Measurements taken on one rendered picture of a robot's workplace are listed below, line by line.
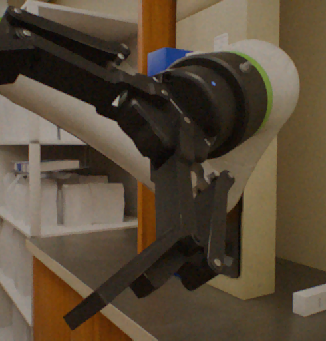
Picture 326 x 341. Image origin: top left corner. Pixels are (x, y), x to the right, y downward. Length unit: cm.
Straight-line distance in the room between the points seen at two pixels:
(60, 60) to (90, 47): 4
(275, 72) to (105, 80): 21
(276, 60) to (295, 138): 108
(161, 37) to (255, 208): 62
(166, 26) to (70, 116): 89
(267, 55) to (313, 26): 109
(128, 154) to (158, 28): 90
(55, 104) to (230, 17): 68
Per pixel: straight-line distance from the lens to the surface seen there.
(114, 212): 230
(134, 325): 99
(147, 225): 135
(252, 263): 113
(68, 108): 57
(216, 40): 119
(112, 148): 55
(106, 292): 18
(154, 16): 140
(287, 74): 47
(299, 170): 152
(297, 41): 158
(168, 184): 27
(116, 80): 29
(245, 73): 37
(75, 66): 28
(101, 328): 126
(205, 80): 32
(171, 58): 121
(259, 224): 112
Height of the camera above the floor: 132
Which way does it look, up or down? 3 degrees down
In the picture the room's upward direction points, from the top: straight up
